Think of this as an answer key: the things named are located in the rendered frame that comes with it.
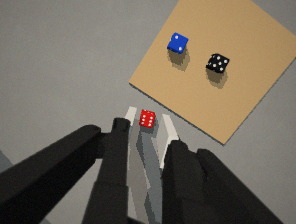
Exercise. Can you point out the blue die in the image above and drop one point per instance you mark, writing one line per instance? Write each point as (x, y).
(177, 43)

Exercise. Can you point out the red die with white pips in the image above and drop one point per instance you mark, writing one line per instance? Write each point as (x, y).
(147, 119)

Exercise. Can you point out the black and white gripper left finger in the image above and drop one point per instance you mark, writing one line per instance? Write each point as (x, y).
(30, 189)

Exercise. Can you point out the tan square mat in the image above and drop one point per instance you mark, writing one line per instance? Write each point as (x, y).
(259, 49)

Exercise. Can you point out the black die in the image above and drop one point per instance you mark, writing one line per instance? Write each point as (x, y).
(217, 63)

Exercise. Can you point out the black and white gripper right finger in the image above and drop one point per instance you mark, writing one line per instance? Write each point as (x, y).
(184, 196)

